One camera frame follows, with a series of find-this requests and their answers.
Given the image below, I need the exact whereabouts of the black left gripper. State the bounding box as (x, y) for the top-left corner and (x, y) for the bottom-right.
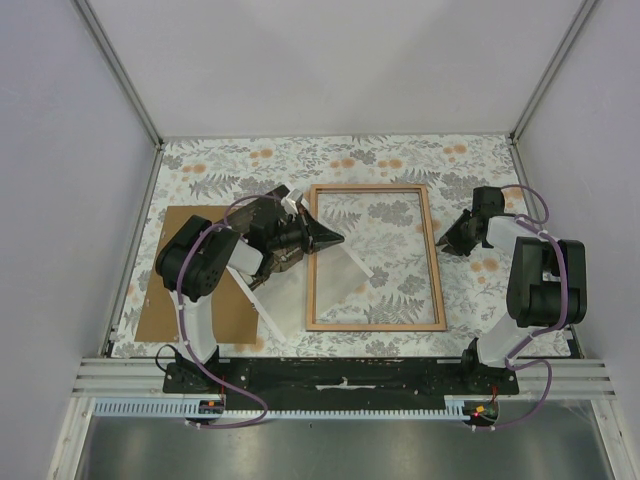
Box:
(268, 208), (344, 255)

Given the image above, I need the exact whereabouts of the wooden picture frame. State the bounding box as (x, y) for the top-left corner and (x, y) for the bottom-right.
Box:
(306, 184), (448, 333)

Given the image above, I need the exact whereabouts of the printed pier photo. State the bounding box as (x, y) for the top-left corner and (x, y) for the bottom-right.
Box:
(227, 244), (373, 343)

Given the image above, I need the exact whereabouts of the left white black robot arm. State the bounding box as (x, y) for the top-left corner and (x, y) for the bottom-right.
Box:
(155, 209), (345, 393)

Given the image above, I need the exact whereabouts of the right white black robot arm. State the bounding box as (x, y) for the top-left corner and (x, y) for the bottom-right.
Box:
(437, 185), (587, 394)

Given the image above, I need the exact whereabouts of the floral patterned table mat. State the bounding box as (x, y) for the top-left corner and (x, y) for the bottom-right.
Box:
(112, 135), (525, 358)

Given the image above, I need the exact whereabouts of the brown cardboard backing board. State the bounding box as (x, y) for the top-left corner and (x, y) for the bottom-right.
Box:
(135, 205), (259, 345)

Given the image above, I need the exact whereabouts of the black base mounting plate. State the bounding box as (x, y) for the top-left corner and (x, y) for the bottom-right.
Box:
(162, 357), (519, 410)

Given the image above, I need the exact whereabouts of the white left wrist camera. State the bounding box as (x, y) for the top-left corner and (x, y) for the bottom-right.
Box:
(280, 189), (304, 215)

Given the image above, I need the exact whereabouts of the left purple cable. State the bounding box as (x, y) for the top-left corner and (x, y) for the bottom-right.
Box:
(172, 194), (301, 431)

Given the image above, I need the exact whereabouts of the aluminium front rail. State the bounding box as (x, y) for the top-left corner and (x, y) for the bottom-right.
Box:
(72, 358), (616, 401)

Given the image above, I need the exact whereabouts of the right aluminium corner post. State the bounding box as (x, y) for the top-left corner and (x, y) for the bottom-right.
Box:
(509, 0), (601, 141)

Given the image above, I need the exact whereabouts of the aluminium corner post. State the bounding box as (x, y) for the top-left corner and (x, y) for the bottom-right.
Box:
(509, 0), (601, 141)
(71, 0), (163, 149)

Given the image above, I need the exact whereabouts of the white slotted cable duct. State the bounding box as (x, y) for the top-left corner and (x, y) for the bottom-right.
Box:
(94, 397), (470, 421)

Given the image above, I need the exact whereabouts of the left aluminium corner post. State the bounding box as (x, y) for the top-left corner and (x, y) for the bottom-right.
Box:
(71, 0), (163, 149)

